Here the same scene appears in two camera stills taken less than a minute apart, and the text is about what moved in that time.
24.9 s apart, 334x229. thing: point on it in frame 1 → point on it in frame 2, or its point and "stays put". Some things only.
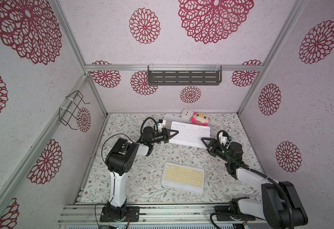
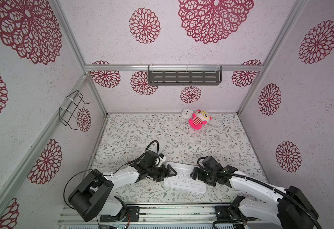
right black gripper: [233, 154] → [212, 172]
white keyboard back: [169, 118] → [182, 181]
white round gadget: [187, 113] stays put
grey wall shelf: [187, 75] stays put
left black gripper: [168, 136] → [163, 174]
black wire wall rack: [69, 109] stays put
